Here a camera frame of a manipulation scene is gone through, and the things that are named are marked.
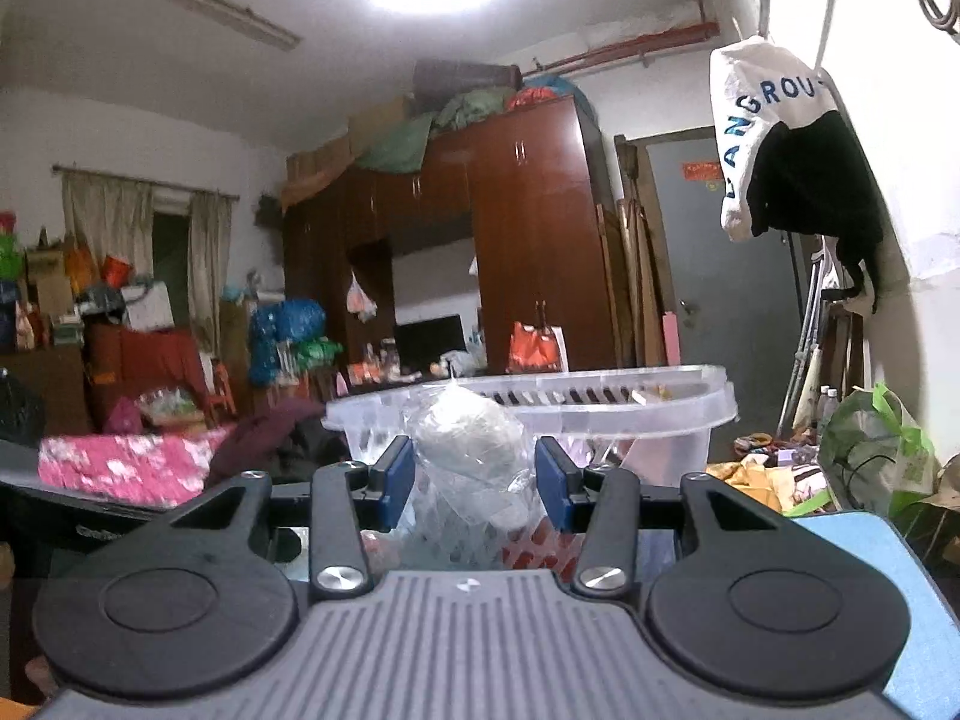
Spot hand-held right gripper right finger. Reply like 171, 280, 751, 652
532, 437, 790, 602

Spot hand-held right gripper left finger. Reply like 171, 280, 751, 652
169, 437, 417, 604

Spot white pack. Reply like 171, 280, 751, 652
403, 384, 550, 571

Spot white plastic basket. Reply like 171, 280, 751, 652
322, 364, 740, 490

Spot red patterned packet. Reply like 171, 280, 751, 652
501, 514, 595, 572

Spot pink floral blanket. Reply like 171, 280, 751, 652
37, 426, 235, 509

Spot dark maroon cloth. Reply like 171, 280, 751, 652
205, 397, 350, 485

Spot red and white plastic bag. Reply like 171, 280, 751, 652
506, 300, 568, 376

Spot black monitor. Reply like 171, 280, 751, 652
392, 313, 470, 377

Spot red draped cabinet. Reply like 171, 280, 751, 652
82, 324, 220, 432

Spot blue plastic bags pile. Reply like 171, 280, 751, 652
247, 298, 329, 391

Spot small hanging plastic bag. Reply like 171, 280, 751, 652
344, 270, 379, 325

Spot brown wooden wardrobe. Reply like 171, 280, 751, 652
281, 94, 625, 407

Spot grey door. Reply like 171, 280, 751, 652
646, 136, 809, 392

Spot beige window curtain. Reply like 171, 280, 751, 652
60, 169, 155, 293
187, 191, 235, 350

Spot metal crutches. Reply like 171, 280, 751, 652
778, 238, 842, 430

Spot green plastic bag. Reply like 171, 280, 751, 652
816, 382, 943, 520

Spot green cloth bundle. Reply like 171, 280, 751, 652
352, 86, 526, 175

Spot white and black hanging jacket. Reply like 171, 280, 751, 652
709, 36, 887, 317

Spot red ceiling pipe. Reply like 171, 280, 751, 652
525, 21, 722, 77

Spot fluorescent tube lamp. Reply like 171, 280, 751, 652
162, 0, 302, 53

